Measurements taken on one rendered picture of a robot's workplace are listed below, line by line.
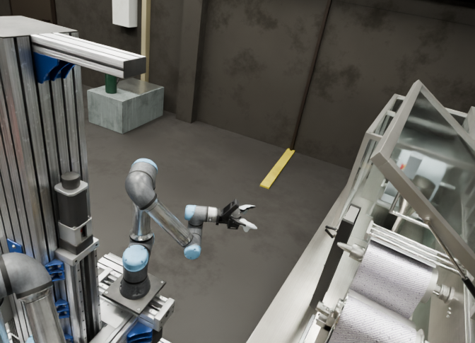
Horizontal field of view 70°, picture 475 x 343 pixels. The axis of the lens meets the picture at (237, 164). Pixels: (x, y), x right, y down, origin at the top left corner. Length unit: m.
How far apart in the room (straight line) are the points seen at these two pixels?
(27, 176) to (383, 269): 1.29
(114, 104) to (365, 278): 4.32
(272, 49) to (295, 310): 4.00
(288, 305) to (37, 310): 1.11
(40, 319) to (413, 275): 1.26
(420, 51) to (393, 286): 3.79
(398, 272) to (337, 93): 3.82
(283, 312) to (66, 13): 6.47
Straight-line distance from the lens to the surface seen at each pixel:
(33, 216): 1.34
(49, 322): 1.21
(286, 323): 1.75
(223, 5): 5.41
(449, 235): 0.92
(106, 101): 5.27
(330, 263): 1.64
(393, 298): 1.54
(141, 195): 1.47
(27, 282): 1.18
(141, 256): 1.72
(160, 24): 5.98
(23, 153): 1.21
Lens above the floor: 2.25
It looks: 29 degrees down
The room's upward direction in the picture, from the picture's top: 10 degrees clockwise
